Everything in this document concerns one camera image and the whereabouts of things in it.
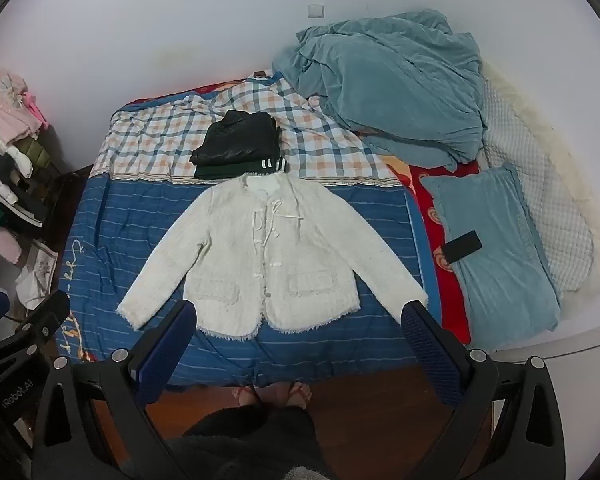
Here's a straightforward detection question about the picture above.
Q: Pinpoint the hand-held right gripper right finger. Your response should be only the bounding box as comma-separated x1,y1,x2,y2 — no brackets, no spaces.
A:
400,301,567,480

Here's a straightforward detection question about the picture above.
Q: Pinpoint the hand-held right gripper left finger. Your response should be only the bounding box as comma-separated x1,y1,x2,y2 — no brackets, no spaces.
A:
31,299,198,480

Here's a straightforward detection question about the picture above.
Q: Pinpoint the white tweed jacket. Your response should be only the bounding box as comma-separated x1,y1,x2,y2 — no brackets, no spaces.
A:
116,172,429,337

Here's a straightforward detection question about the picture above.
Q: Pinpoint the pile of clothes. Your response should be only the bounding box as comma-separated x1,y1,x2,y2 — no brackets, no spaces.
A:
0,72,81,267

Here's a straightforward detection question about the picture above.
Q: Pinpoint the white paper bag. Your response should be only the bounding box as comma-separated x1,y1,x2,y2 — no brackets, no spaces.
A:
15,239,61,311

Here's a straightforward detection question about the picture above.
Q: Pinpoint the person's left foot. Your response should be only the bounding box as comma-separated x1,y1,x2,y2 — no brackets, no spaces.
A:
232,385,264,409

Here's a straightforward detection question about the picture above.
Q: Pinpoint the teal pillow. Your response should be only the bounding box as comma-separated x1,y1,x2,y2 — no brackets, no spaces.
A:
420,162,563,347

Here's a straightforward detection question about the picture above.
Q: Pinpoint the black phone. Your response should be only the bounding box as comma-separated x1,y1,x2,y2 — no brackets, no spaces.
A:
442,230,483,264

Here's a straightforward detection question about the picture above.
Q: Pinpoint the person's dark fleece clothing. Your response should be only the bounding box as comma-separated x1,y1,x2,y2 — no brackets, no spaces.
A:
169,404,332,480

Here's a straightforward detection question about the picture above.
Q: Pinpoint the blue striped bed sheet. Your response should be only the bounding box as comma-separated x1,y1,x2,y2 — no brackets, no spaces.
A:
55,175,431,387

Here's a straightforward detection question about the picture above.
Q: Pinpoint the red patterned sheet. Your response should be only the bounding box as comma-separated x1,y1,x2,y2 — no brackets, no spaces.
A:
380,156,481,346

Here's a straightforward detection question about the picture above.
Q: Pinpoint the white quilted mattress pad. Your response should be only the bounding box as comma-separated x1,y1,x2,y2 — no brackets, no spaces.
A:
480,75,596,296

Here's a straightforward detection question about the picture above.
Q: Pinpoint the plaid quilt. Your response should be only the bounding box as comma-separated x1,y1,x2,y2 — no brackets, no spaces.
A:
97,72,397,189

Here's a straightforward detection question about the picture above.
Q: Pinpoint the black leather jacket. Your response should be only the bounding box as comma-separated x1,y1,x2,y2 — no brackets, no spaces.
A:
190,110,282,167

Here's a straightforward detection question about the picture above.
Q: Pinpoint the teal fleece blanket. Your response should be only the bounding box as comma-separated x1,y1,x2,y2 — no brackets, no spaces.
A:
272,9,486,172

